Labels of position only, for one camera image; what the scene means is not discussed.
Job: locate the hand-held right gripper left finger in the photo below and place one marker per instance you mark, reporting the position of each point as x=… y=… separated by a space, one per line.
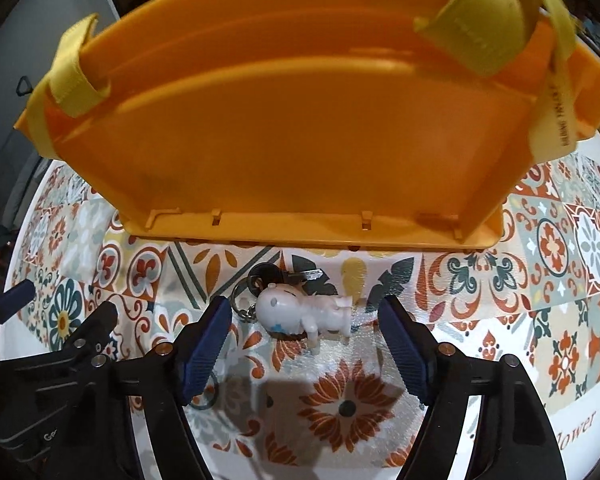
x=205 y=350

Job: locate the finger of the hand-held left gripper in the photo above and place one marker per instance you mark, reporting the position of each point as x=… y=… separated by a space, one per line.
x=15 y=299
x=97 y=332

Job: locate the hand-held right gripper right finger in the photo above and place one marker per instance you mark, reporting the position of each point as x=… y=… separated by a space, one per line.
x=402 y=350

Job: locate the orange plastic tray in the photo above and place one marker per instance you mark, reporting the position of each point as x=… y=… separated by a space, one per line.
x=305 y=135

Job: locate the patterned tile table mat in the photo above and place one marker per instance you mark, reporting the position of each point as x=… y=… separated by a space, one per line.
x=345 y=410

